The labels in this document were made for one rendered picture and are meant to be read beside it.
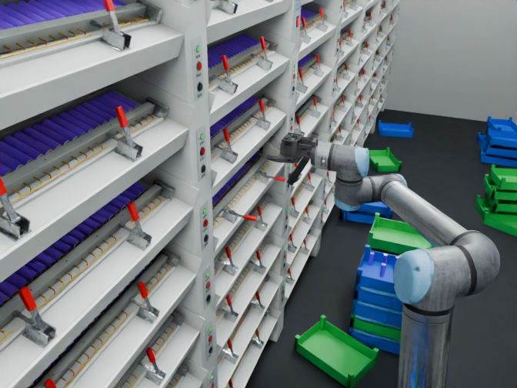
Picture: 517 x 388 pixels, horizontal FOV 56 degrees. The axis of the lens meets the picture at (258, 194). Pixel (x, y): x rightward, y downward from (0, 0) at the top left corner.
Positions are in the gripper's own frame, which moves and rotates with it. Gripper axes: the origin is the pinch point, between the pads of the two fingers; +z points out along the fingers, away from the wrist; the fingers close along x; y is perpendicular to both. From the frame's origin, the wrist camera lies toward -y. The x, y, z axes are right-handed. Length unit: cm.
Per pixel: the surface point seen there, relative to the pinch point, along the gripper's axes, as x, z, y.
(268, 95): -8.4, 0.4, 17.8
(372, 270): -33, -41, -63
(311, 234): -78, -2, -80
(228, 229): 40.5, -5.5, -6.4
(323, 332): -22, -24, -95
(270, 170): 1.0, -4.1, -5.9
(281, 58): -5.1, -5.0, 31.4
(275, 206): -6.8, -3.6, -24.6
